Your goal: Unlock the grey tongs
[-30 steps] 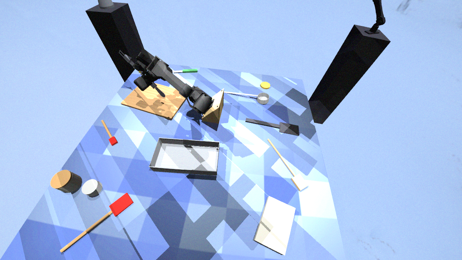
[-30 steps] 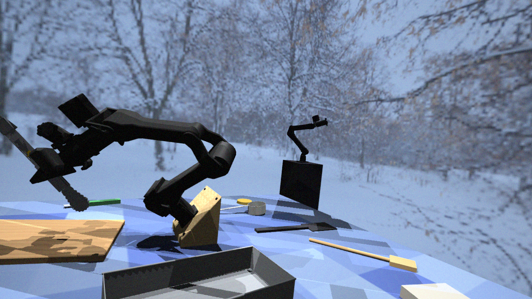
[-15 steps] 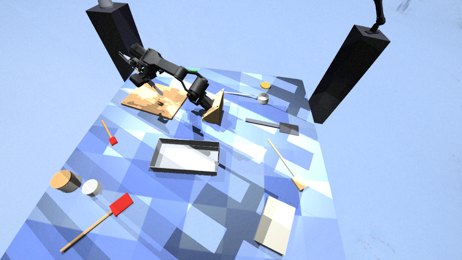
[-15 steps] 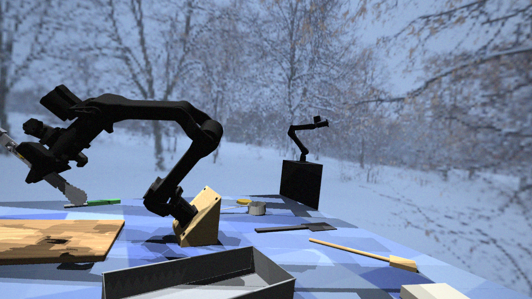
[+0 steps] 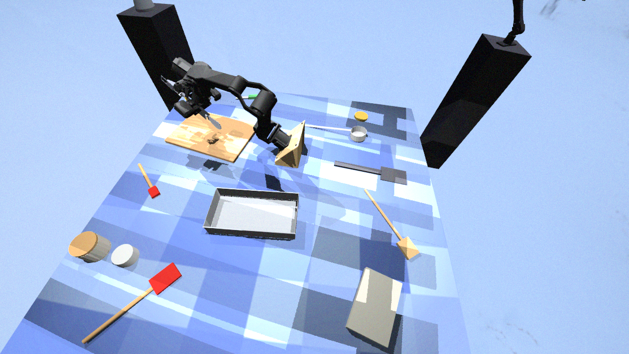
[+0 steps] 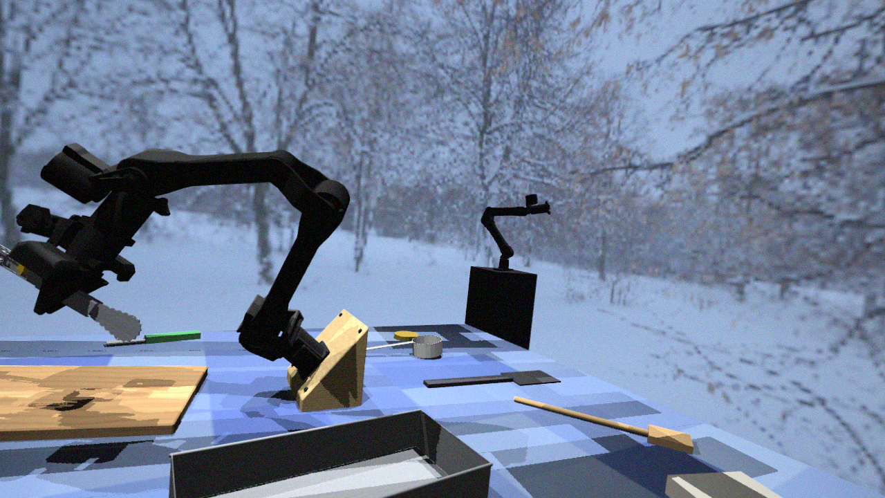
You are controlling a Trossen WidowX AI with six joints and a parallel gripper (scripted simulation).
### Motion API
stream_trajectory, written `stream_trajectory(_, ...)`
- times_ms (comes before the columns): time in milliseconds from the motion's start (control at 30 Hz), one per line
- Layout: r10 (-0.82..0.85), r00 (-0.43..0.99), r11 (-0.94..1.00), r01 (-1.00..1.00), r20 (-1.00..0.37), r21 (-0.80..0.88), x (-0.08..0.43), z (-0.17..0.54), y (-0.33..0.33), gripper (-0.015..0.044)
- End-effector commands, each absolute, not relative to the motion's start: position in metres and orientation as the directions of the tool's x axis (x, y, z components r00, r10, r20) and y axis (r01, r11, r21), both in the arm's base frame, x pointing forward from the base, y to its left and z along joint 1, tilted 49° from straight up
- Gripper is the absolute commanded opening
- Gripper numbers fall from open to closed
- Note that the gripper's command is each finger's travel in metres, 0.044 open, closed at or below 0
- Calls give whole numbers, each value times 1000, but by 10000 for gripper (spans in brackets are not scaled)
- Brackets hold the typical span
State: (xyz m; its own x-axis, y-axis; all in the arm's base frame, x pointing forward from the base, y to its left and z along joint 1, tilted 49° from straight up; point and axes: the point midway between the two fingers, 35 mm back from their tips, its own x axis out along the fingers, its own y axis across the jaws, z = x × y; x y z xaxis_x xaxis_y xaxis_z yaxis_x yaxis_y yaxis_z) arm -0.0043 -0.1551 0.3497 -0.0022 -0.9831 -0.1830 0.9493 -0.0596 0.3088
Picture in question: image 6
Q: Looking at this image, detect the yellow flat disc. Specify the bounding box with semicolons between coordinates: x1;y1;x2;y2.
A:
394;331;419;342

